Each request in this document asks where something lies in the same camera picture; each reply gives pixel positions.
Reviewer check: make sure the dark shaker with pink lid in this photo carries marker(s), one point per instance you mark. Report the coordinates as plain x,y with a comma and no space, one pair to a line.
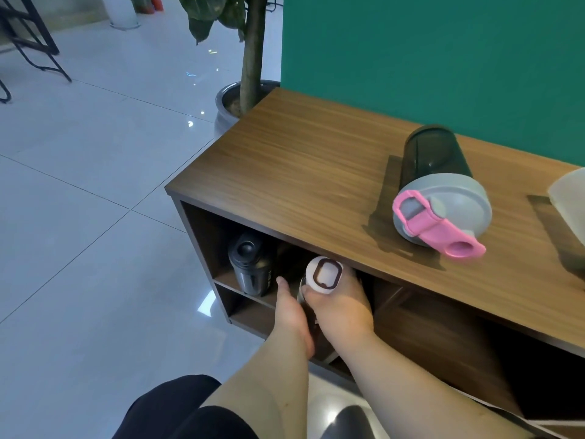
452,196

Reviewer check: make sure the white tall pot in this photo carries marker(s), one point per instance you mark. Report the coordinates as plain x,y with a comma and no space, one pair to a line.
119,11

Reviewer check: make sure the grey round plant pot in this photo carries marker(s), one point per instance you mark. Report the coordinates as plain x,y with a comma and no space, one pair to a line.
224,105

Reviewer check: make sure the person's left hand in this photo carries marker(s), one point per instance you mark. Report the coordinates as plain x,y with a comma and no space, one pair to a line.
292,315

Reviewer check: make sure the person's left forearm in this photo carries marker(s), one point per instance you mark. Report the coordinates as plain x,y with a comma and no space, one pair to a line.
260,388

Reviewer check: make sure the red canister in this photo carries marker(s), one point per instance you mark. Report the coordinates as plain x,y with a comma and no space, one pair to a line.
153,3

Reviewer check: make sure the wooden cabinet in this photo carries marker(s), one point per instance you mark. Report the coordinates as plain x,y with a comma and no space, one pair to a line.
320,155

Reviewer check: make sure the person's right hand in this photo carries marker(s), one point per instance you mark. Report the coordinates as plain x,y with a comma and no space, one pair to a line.
343,310

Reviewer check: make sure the black metal frame stool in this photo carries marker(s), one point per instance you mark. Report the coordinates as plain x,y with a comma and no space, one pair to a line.
5,93

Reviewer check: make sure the white-lidded cream bottle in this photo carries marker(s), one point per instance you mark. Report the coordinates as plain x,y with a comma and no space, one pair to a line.
315,269

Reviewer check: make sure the person's left leg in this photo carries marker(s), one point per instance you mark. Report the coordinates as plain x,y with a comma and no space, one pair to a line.
164,406

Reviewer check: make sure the frosted bottle with black lid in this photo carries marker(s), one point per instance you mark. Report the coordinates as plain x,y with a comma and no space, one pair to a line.
571,196

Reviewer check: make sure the high table black legs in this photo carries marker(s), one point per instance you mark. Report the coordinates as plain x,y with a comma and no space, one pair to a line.
39,27

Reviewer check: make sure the person's right forearm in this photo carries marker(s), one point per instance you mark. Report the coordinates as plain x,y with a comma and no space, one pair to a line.
411,397

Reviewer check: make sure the large green leafy plant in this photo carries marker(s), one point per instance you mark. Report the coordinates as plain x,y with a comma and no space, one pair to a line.
253,54

